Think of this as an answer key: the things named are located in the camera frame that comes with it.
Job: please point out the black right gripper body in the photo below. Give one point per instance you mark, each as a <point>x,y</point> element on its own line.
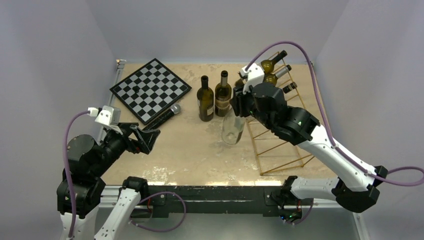
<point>244,103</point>

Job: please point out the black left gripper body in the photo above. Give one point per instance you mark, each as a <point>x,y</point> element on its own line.
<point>112,146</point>

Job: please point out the clear glass bottle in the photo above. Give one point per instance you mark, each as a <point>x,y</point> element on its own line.
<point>232,128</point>

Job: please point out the green bottle silver neck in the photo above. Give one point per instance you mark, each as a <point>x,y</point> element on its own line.
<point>223,93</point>

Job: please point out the green wine bottle dark label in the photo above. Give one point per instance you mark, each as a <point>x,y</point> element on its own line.
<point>274,77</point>

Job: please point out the tall dark green bottle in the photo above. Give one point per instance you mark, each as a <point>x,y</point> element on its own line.
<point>205,100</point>

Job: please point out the clear square liquor bottle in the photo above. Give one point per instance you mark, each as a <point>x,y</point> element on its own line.
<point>289,87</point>

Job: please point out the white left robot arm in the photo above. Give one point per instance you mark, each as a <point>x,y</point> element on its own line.
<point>79,193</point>

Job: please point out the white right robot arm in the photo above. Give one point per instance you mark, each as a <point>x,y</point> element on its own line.
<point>354,188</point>

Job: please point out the black silver microphone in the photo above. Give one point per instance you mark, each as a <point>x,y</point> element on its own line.
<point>175,109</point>

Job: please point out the black white chessboard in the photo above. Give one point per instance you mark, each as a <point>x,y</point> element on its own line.
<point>159,88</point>

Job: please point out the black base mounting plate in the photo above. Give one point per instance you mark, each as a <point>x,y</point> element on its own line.
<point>267,201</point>

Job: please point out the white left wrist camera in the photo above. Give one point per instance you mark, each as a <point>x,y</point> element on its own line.
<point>107,116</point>

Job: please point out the gold wire wine rack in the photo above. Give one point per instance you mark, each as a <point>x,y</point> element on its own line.
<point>264,152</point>

